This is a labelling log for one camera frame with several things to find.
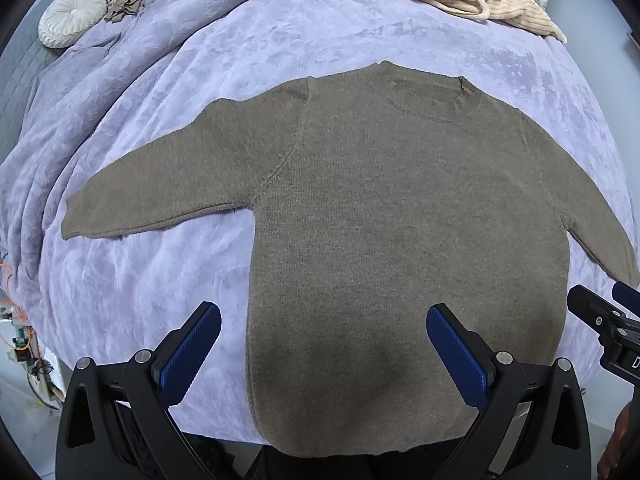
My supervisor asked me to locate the olive brown knit sweater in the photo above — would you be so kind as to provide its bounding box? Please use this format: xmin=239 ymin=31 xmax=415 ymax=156
xmin=62 ymin=62 xmax=639 ymax=456

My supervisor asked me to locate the person's right hand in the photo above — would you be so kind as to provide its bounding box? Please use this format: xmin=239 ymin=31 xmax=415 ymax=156
xmin=597 ymin=402 xmax=632 ymax=479

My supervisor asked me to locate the lavender plush bed blanket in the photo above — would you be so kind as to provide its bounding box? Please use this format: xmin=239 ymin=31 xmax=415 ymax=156
xmin=1 ymin=0 xmax=638 ymax=444

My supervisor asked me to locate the round white tufted cushion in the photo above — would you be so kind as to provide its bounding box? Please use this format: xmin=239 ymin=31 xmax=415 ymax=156
xmin=38 ymin=0 xmax=106 ymax=49

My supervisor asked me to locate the small taupe crumpled cloth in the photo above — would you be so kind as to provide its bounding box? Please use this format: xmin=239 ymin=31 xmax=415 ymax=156
xmin=104 ymin=0 xmax=145 ymax=23

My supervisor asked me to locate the orange cable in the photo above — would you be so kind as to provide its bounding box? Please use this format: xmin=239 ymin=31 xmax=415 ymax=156
xmin=0 ymin=251 xmax=32 ymax=351

